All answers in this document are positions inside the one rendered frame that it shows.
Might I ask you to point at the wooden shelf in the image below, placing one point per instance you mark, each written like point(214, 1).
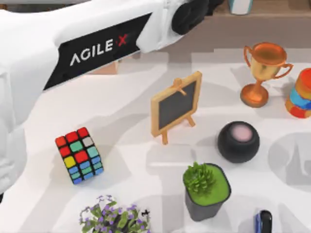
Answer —
point(255, 31)

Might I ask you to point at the stack of coloured rings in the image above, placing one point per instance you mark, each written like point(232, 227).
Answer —
point(300, 97)

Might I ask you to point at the purple flowering plant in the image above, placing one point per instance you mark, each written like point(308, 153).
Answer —
point(114, 217)

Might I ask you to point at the green plant in grey pot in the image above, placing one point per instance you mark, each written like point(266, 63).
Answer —
point(206, 194)

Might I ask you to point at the black round speaker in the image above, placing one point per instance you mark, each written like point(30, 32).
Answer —
point(238, 143)

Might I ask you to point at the wooden framed blackboard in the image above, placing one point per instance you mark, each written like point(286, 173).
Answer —
point(176, 105)

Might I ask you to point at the white and teal cup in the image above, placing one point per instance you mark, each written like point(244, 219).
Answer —
point(240, 6)

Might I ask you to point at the multicoloured puzzle cube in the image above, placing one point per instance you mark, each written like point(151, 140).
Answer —
point(79, 155)

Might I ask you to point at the blue and black stapler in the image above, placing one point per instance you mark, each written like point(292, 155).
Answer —
point(263, 222)

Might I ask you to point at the copper and gold trophy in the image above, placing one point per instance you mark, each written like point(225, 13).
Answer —
point(263, 70)

